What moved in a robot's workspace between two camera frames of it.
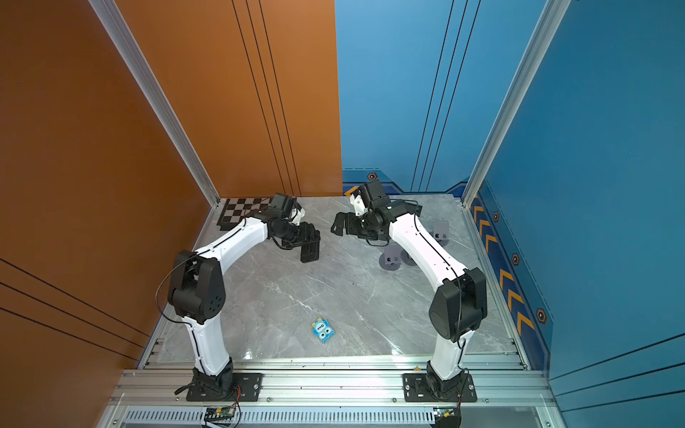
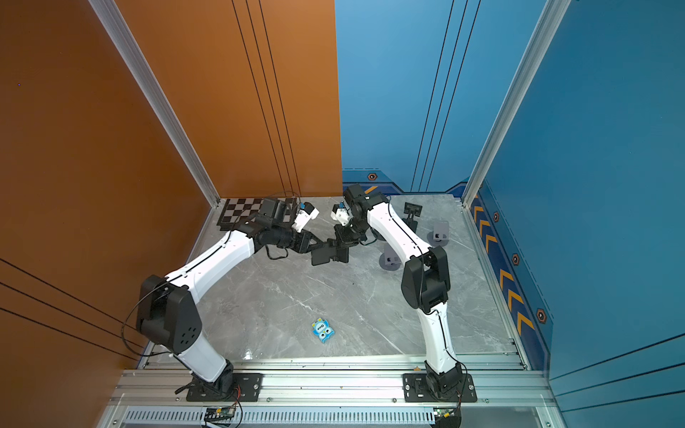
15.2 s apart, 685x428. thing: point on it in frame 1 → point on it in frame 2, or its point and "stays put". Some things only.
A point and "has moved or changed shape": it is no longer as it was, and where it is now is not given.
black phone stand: (309, 238) has moved or changed shape
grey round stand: (392, 258) stays put
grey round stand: (441, 232) stays put
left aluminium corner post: (116, 27) stays put
